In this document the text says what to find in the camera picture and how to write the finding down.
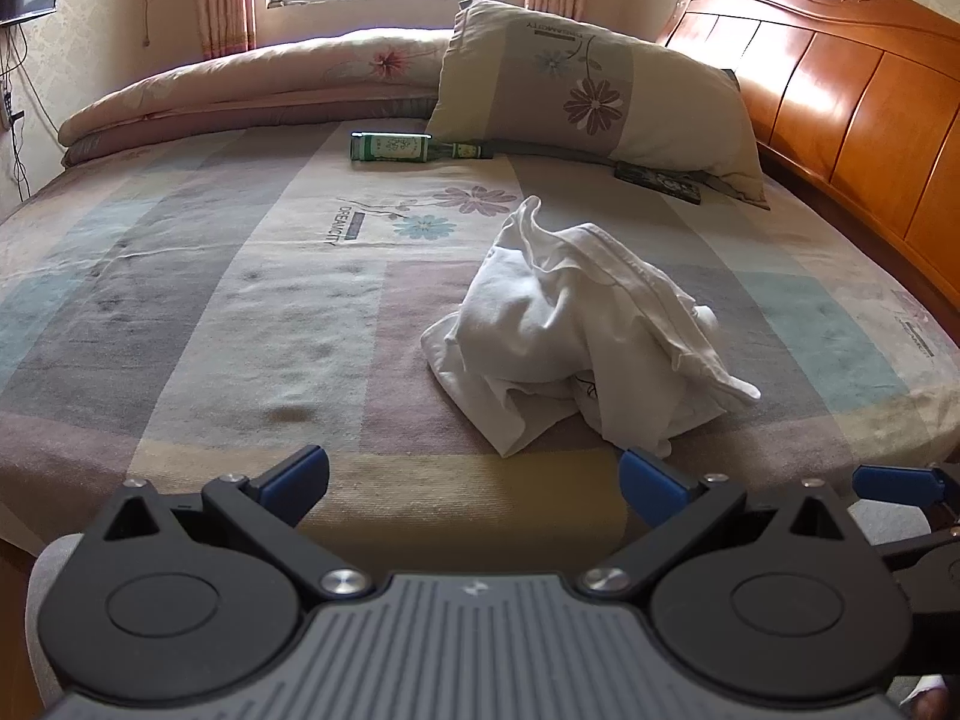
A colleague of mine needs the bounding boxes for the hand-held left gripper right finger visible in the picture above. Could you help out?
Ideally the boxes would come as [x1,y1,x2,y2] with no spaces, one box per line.
[576,448,857,602]

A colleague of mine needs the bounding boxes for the floral pillow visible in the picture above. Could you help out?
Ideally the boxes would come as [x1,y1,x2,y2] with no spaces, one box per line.
[426,0,770,209]

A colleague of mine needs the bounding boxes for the person's grey trousers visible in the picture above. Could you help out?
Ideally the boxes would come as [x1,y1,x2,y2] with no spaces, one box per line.
[26,532,83,698]

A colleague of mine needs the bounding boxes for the folded pink floral quilt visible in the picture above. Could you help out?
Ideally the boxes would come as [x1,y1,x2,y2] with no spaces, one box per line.
[58,26,458,170]

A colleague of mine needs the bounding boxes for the wooden headboard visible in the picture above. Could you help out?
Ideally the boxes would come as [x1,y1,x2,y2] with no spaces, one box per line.
[656,0,960,331]

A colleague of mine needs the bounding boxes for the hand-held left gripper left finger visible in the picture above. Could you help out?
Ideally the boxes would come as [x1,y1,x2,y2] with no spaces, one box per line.
[101,445,376,602]

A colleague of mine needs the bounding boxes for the black wall cables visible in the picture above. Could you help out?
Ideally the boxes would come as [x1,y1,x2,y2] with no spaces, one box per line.
[0,19,38,203]

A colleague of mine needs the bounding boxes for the green glass bottle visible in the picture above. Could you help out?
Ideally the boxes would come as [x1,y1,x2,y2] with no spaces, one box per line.
[350,131,494,164]

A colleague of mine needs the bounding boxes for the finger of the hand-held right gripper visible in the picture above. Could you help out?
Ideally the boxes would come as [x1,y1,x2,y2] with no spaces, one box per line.
[881,529,960,595]
[853,461,960,522]

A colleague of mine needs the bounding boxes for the white printed t-shirt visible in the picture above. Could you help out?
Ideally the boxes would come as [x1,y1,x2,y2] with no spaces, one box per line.
[420,195,762,458]

